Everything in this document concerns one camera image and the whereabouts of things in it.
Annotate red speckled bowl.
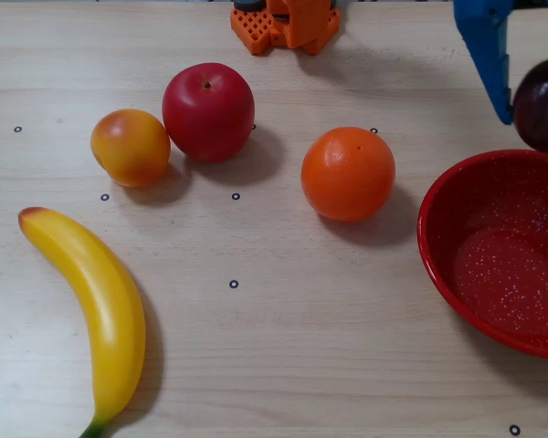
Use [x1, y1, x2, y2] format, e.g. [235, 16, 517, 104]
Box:
[417, 149, 548, 361]

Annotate yellow banana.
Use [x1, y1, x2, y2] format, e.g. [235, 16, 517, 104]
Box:
[17, 206, 146, 438]

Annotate orange fruit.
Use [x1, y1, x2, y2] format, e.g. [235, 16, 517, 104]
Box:
[300, 126, 396, 224]

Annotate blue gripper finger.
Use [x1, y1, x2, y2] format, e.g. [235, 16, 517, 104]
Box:
[454, 0, 515, 125]

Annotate dark purple plum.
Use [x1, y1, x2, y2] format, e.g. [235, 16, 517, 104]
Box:
[513, 57, 548, 155]

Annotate red apple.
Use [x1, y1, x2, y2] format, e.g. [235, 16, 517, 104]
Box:
[162, 62, 256, 163]

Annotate yellow orange peach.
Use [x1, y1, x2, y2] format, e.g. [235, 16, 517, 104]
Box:
[90, 108, 172, 188]

